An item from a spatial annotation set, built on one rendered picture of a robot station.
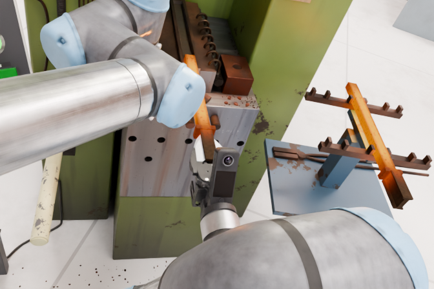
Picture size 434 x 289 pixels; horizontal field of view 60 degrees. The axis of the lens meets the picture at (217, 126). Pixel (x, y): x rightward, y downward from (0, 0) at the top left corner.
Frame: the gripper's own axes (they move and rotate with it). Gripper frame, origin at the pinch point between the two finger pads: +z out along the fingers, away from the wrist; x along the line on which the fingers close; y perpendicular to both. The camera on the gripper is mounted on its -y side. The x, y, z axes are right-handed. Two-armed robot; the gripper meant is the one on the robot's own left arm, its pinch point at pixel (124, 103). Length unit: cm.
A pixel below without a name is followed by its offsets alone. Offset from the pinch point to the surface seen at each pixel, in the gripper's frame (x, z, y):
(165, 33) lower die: 3.7, 14.7, -38.7
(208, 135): 19.6, -0.6, 2.4
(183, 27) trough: 8.4, 16.5, -45.9
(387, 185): 65, -2, 3
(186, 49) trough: 11.1, 13.0, -33.7
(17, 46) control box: -25.2, 0.0, -6.3
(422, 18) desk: 270, 145, -321
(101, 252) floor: 3, 105, 9
